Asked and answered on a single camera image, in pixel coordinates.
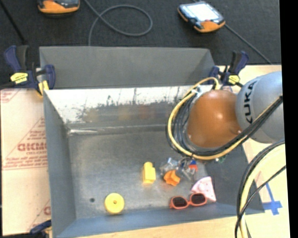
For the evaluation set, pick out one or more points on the yellow round disc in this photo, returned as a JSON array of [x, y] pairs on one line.
[[114, 203]]

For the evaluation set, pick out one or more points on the orange sunglasses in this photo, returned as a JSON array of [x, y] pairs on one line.
[[178, 202]]

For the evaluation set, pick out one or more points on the grey metal bin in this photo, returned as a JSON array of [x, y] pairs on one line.
[[111, 157]]

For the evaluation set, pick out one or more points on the pink dotted wedge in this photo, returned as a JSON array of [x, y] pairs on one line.
[[205, 187]]

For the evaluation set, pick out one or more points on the brown cardboard board red print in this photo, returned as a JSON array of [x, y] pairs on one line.
[[23, 171]]

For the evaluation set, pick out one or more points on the yellow toy block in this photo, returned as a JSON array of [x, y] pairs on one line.
[[149, 174]]

